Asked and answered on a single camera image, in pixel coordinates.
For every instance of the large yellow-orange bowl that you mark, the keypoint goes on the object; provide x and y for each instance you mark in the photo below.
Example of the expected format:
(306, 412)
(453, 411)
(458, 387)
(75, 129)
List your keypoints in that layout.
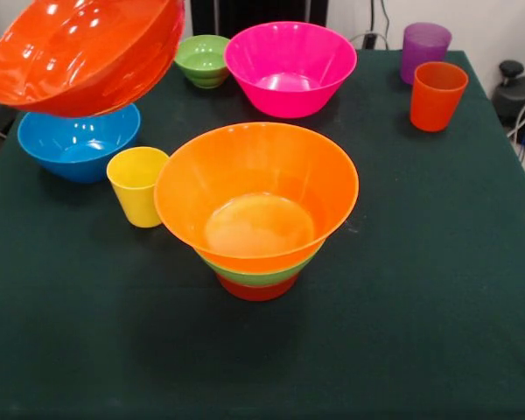
(254, 175)

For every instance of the large green bowl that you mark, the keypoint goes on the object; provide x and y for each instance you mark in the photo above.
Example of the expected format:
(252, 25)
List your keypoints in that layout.
(254, 277)

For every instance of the small orange bowl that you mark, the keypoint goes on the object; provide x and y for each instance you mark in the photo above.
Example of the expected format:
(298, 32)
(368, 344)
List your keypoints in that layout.
(256, 292)

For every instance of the small green ribbed bowl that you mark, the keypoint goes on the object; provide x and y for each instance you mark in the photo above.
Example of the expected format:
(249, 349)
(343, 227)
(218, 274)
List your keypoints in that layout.
(201, 59)

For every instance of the wide shallow orange bowl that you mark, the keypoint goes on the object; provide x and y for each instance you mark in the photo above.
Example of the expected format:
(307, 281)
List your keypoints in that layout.
(83, 57)

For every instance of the yellow cup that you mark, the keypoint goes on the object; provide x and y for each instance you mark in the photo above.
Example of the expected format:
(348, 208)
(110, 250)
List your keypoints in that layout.
(131, 188)

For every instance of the dark green tablecloth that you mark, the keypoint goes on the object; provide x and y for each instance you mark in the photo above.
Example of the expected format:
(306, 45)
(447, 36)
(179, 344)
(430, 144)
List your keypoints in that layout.
(245, 350)

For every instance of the large pink bowl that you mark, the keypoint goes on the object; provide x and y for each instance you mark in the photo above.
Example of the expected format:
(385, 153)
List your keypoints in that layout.
(289, 57)

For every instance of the blue bowl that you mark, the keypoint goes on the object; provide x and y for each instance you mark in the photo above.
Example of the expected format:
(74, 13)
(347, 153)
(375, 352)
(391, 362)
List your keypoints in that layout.
(79, 144)

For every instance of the black power adapter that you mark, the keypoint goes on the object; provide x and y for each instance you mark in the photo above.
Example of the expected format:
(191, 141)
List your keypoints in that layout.
(369, 40)

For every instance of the orange cup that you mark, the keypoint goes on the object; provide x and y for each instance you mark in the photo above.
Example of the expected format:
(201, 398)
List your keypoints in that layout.
(437, 100)

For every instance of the purple cup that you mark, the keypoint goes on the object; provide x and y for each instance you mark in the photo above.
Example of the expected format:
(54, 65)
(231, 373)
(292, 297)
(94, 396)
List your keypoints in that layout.
(424, 48)

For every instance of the black rounded base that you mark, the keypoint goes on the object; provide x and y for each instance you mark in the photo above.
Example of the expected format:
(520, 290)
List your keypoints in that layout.
(507, 100)

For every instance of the black clamp knob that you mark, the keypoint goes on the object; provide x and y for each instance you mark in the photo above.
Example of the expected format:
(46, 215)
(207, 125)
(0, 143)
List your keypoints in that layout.
(511, 67)

